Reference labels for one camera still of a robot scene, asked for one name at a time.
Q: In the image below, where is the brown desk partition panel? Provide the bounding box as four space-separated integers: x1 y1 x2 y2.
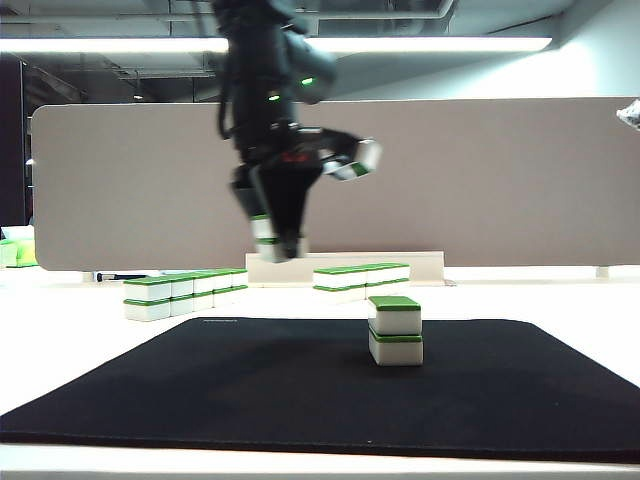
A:
30 97 640 274

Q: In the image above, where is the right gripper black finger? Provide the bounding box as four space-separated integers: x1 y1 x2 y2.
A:
616 97 640 127

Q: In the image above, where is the bright green object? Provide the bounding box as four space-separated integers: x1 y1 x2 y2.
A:
16 239 38 267

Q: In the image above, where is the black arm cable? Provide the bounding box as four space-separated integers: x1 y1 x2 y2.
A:
216 44 236 142

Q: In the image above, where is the grey ceiling duct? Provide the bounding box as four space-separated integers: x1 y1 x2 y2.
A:
167 0 457 37

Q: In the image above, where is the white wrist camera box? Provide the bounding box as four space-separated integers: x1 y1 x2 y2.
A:
321 138 384 182

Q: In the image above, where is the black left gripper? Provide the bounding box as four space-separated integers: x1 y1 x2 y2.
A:
230 119 331 258

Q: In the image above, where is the black table mat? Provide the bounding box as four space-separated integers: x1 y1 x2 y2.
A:
0 318 640 465

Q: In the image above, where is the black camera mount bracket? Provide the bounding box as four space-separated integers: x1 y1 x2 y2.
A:
299 127 371 156

